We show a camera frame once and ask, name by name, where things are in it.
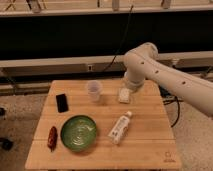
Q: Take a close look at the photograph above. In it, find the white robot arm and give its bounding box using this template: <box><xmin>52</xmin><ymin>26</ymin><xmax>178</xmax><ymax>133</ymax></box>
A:
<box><xmin>123</xmin><ymin>42</ymin><xmax>213</xmax><ymax>118</ymax></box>

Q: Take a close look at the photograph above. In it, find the clear plastic cup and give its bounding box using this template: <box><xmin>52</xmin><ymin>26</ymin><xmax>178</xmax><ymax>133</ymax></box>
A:
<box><xmin>86</xmin><ymin>80</ymin><xmax>102</xmax><ymax>102</ymax></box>

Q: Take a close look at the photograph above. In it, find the white sponge block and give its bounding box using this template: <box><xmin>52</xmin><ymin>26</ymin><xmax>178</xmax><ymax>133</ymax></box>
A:
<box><xmin>118</xmin><ymin>88</ymin><xmax>130</xmax><ymax>103</ymax></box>

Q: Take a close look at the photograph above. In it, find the wooden folding table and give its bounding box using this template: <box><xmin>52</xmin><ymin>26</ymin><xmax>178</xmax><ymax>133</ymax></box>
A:
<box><xmin>25</xmin><ymin>79</ymin><xmax>181</xmax><ymax>170</ymax></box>

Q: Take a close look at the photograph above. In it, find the black smartphone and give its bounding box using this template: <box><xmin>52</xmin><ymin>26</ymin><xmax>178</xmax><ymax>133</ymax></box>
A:
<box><xmin>56</xmin><ymin>94</ymin><xmax>68</xmax><ymax>113</ymax></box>

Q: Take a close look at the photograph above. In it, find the white plastic bottle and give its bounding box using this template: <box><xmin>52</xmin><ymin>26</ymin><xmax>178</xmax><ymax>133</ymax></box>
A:
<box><xmin>108</xmin><ymin>111</ymin><xmax>132</xmax><ymax>145</ymax></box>

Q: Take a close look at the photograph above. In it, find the green bowl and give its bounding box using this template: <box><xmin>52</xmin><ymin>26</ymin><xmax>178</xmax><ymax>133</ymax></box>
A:
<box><xmin>60</xmin><ymin>115</ymin><xmax>97</xmax><ymax>152</ymax></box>

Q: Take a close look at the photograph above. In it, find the red chili pepper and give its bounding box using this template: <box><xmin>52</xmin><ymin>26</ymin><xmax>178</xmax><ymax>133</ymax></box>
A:
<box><xmin>47</xmin><ymin>126</ymin><xmax>58</xmax><ymax>151</ymax></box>

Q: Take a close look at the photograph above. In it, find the black hanging cable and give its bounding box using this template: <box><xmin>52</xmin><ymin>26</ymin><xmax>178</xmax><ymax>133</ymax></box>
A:
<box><xmin>101</xmin><ymin>3</ymin><xmax>135</xmax><ymax>73</ymax></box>

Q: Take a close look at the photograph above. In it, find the white wall socket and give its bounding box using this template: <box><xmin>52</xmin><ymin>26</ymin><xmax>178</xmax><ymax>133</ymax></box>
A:
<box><xmin>88</xmin><ymin>65</ymin><xmax>93</xmax><ymax>72</ymax></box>

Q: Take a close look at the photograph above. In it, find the black cable by arm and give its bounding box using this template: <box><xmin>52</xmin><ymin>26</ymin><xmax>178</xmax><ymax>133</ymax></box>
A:
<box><xmin>163</xmin><ymin>94</ymin><xmax>183</xmax><ymax>128</ymax></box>

